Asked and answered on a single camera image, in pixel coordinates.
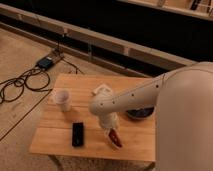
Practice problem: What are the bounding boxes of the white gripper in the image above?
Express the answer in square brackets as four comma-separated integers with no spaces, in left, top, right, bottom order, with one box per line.
[99,113,120,147]

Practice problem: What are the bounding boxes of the red pepper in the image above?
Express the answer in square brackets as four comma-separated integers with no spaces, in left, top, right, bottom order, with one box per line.
[109,129,122,147]

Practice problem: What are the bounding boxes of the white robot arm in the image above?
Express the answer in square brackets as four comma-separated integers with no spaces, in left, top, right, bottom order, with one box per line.
[89,62,213,171]

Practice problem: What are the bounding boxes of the white sponge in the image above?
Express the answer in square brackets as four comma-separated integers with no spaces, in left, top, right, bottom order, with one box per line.
[92,84,113,95]

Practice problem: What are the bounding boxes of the black rectangular remote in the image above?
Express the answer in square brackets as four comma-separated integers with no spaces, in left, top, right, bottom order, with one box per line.
[72,122,84,147]

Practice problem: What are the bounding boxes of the black bowl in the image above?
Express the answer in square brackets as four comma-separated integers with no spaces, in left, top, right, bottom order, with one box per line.
[126,107,154,120]

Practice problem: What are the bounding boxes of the wooden table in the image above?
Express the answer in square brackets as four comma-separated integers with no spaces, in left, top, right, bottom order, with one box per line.
[30,74,155,166]

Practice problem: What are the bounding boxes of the black power adapter box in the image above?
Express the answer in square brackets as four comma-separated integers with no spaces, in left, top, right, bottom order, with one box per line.
[36,57,54,70]

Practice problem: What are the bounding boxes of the black cable bundle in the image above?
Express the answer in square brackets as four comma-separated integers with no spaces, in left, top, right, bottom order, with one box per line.
[0,36,84,105]

